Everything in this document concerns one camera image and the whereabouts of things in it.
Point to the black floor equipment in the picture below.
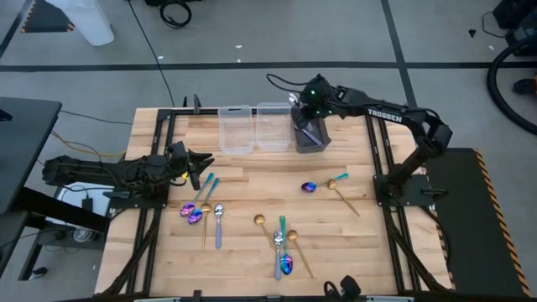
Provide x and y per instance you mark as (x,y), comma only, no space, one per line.
(522,35)

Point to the grey plastic bin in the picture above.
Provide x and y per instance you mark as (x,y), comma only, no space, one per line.
(323,140)

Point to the white board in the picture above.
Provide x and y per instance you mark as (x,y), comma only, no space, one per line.
(71,197)

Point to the small black hazard-edged mat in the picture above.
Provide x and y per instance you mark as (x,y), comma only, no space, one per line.
(44,19)

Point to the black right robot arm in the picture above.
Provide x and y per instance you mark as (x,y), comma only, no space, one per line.
(390,115)

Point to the black bulky knob clamp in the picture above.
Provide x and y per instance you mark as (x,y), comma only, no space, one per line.
(350,287)

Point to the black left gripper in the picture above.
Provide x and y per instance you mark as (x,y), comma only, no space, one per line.
(178,157)

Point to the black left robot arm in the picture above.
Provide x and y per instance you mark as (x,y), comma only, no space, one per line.
(105,172)

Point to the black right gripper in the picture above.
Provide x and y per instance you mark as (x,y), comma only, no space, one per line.
(314,100)

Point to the small black power plug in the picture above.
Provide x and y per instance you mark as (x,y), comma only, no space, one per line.
(87,204)

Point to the black frame clamp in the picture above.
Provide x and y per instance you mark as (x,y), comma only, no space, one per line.
(184,102)
(196,295)

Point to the clear plastic bin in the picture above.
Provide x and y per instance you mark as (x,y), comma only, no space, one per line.
(272,134)

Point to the person's shoe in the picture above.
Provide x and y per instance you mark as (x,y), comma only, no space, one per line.
(524,86)

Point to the large black hazard-edged mat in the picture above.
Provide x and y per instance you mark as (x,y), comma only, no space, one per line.
(474,235)

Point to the frosted plastic bin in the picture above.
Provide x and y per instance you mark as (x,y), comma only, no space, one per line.
(235,138)

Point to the black desk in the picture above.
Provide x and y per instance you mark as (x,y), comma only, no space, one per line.
(25,142)

